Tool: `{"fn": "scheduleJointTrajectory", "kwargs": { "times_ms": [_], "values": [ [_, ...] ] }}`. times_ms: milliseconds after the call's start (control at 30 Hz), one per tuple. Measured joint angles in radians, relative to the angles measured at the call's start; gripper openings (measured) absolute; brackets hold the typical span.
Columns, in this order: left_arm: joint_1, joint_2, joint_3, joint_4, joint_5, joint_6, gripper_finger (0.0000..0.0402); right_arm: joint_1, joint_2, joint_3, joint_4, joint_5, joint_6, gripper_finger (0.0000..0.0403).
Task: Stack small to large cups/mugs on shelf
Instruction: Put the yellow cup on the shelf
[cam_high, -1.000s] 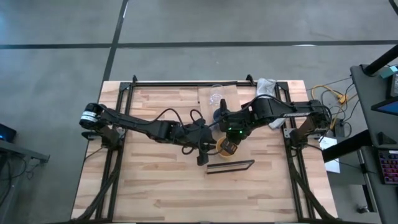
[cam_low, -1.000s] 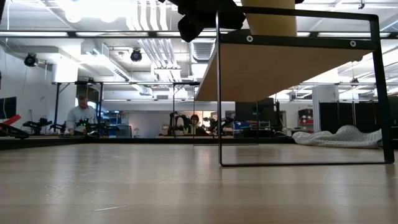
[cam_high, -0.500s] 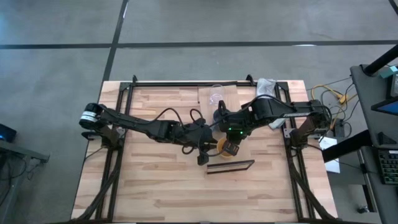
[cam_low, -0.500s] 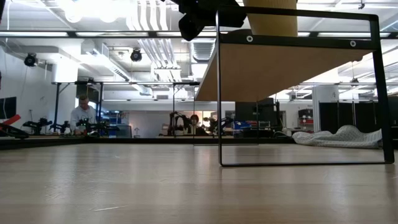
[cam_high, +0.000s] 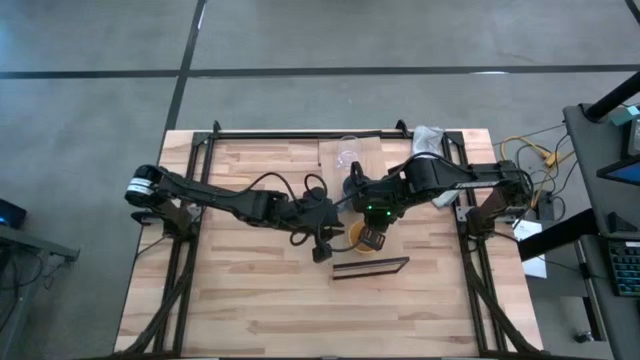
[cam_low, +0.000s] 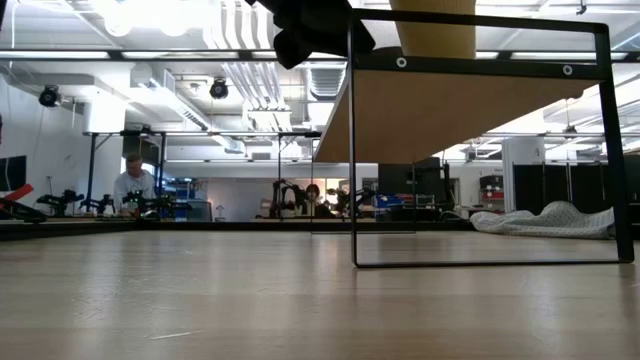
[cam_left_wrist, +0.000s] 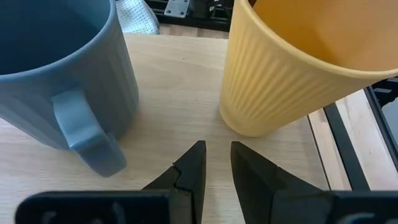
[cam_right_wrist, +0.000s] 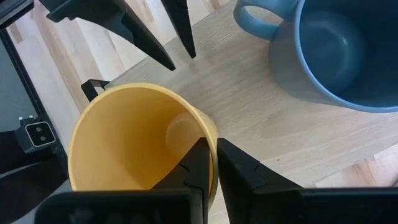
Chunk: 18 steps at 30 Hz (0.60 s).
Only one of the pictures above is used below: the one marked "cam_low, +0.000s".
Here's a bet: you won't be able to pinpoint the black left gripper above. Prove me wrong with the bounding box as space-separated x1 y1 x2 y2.
244 0 376 71

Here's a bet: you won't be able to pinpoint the yellow plastic cup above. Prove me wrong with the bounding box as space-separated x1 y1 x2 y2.
388 0 478 60

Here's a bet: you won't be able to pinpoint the red shelf unit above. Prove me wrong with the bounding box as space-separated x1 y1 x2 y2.
478 174 505 214

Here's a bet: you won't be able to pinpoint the black round ceiling fixture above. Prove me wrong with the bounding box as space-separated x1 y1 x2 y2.
38 84 62 109
208 77 230 100

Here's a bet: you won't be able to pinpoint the wooden box platform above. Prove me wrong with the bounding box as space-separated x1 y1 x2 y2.
312 7 636 270

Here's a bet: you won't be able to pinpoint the black cabinet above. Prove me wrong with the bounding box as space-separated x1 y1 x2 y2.
377 157 454 222

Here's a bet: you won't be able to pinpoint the person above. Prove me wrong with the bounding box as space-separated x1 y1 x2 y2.
112 152 158 217
298 183 335 220

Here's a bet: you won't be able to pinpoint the blue storage bins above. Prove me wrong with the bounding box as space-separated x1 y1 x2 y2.
374 193 417 209

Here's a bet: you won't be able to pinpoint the white pillar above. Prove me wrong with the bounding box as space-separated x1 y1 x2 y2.
501 136 546 215

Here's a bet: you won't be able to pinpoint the grey crumpled cloth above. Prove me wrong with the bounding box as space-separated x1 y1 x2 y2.
468 200 617 240

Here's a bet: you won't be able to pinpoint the red bar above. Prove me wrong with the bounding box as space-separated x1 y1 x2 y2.
0 183 35 204

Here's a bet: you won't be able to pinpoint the black metal stand frame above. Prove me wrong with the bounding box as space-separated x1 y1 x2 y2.
276 130 324 235
82 129 169 216

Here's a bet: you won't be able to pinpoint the white ventilation duct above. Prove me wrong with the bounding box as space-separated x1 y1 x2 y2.
129 62 246 154

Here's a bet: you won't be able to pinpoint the black aluminium table frame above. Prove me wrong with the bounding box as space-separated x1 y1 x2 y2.
0 218 476 242

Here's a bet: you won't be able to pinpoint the black partition wall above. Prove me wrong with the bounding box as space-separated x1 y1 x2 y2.
512 153 640 226

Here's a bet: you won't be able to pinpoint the black wall monitor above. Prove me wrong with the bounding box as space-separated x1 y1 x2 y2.
0 155 28 193

